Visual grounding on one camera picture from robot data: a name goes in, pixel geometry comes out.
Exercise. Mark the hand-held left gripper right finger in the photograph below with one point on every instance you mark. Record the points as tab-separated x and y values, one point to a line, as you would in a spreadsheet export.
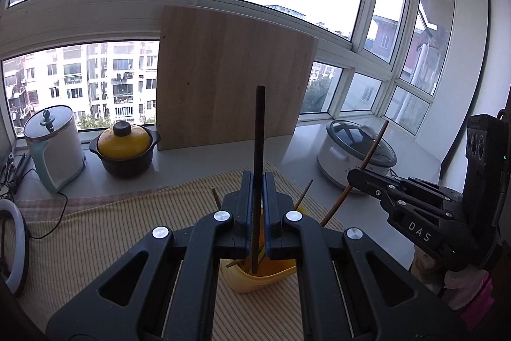
266	217

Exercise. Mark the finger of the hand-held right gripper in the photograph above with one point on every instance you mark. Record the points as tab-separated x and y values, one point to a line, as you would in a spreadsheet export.
415	204
399	185

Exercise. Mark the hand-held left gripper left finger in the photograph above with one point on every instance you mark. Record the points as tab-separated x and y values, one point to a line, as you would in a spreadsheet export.
248	213

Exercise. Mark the green plastic spoon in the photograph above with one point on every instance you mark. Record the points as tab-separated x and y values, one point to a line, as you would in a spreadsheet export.
261	251

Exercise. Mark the wooden chopstick red end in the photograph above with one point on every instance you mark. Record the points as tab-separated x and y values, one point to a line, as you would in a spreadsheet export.
373	149
304	192
215	197
232	264

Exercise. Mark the yellow plastic bin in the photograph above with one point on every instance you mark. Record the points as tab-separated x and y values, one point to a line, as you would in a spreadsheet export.
255	283

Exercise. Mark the black chopstick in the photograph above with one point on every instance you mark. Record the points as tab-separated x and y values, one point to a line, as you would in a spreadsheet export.
260	125

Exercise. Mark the person's right forearm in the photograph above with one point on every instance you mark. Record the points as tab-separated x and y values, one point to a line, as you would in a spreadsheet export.
475	301

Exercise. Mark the person's right hand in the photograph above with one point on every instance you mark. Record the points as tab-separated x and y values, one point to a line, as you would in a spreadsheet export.
425	263

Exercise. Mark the white floral rice cooker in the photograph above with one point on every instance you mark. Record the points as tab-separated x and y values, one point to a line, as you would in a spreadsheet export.
343	161

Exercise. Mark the light wooden board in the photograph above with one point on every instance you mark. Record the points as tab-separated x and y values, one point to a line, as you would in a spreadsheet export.
231	85

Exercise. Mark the black casserole pot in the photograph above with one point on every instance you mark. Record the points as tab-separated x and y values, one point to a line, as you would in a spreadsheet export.
123	165

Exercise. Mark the yellow pot lid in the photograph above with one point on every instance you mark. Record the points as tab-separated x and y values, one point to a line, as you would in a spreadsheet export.
123	141

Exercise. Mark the striped table cloth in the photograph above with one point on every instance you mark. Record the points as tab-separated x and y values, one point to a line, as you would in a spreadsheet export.
99	237

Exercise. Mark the teal and white electric cooker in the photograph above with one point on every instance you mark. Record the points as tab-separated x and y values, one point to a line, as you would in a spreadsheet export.
60	157

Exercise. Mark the long black bar tool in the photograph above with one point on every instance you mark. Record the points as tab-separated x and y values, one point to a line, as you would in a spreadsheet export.
20	169

